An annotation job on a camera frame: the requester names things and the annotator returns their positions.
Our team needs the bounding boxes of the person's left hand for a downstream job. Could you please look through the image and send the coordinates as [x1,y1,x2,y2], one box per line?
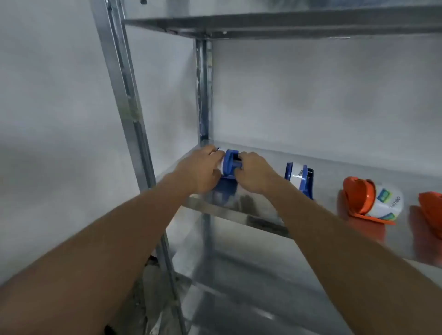
[171,144,226,195]

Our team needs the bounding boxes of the person's right hand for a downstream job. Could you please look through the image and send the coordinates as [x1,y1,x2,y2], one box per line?
[234,151,282,196]

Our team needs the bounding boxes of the blue tape dispenser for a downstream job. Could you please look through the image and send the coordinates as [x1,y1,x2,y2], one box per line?
[215,148,244,181]
[284,162,315,201]

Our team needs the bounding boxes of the orange tape dispenser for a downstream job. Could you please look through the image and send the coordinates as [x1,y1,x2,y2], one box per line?
[418,191,442,239]
[342,176,405,225]

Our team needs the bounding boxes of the person's left forearm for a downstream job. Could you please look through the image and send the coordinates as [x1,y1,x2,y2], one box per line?
[0,171,192,335]

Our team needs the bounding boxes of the person's right forearm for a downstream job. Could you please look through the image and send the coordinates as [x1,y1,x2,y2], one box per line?
[261,172,442,335]

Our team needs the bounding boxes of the galvanized metal shelving rack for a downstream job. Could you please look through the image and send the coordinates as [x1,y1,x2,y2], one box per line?
[90,0,442,335]

